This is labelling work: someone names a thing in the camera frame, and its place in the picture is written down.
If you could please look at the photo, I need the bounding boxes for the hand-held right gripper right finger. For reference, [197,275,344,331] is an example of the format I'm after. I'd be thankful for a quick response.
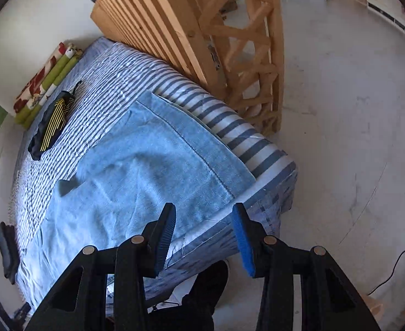
[232,203,382,331]

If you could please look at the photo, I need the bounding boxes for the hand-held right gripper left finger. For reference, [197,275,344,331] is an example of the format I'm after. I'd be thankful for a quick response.
[25,203,176,331]

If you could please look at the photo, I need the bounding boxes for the person's black trouser leg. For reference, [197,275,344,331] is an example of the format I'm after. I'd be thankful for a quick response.
[147,260,230,331]

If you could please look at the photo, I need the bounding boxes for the wooden plank piece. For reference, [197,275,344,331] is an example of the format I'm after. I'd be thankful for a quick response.
[359,291,405,331]

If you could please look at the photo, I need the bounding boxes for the black folded pants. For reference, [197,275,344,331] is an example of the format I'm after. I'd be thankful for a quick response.
[0,221,20,285]

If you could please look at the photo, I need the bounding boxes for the black garment with yellow stripes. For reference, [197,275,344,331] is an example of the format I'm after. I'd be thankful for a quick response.
[28,80,83,161]

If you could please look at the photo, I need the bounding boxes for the blue striped bed quilt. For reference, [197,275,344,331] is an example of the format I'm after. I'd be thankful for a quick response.
[8,36,298,318]

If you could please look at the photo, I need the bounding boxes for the red floral folded blanket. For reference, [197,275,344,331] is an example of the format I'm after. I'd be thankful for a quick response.
[13,41,74,114]

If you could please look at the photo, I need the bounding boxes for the black floor cable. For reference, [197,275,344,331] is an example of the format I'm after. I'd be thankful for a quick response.
[367,249,405,296]

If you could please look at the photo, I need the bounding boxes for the wooden lattice frame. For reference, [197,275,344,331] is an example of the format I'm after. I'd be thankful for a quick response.
[197,0,286,135]

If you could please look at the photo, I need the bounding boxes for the wooden slatted bed rail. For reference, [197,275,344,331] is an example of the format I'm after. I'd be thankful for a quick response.
[90,0,231,102]

